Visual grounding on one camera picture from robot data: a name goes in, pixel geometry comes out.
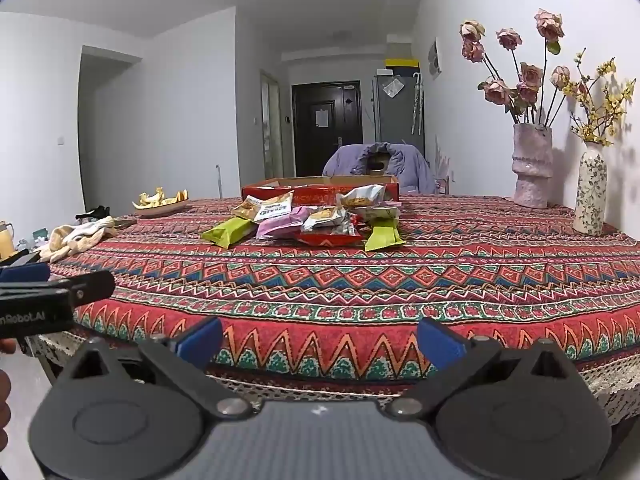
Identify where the large orange white snack packet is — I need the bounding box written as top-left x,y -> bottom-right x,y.
252,191 -> 296,224

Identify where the red patterned tablecloth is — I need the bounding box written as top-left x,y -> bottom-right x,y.
42,194 -> 640,378

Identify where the bunch of dried pink roses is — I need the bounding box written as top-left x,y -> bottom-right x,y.
460,8 -> 573,128

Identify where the grey refrigerator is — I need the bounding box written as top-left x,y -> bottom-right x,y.
372,74 -> 426,161

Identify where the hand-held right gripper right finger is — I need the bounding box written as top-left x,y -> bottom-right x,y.
387,316 -> 588,418

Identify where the pink snack packet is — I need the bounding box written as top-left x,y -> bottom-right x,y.
256,206 -> 308,240

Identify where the small orange snack packet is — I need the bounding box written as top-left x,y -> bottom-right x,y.
231,199 -> 261,221

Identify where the red cardboard box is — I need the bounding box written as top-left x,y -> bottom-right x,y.
241,176 -> 401,207

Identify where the oval plate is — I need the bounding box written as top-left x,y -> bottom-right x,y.
132,200 -> 191,218

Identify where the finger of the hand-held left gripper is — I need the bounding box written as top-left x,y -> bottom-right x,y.
0,270 -> 117,307
0,251 -> 52,284

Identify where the white umbrella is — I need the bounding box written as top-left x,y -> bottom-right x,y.
410,72 -> 424,136

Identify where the large white snack bag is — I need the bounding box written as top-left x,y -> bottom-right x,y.
340,184 -> 388,209

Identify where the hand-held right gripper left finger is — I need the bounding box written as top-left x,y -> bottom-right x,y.
52,316 -> 253,418

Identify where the floral slim vase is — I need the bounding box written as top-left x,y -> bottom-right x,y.
572,142 -> 608,236

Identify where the silver snack packet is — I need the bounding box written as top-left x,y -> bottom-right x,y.
327,217 -> 360,237

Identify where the dark entrance door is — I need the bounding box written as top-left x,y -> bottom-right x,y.
291,80 -> 364,177

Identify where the person's left hand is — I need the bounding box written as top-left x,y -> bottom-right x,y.
0,338 -> 19,453

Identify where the cream cloth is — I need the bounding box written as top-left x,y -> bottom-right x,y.
39,216 -> 118,262

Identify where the yellow black box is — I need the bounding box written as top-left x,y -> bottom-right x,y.
385,57 -> 420,76

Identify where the red snack packet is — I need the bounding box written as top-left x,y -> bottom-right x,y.
292,230 -> 366,247

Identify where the purple puffer jacket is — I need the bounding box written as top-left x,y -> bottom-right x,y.
322,143 -> 437,194

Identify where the pink ceramic vase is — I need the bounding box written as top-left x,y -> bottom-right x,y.
511,123 -> 554,209

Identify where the white lace tablecloth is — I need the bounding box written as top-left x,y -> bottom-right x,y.
25,332 -> 640,413

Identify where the white green snack packet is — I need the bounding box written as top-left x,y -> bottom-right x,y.
357,205 -> 401,224

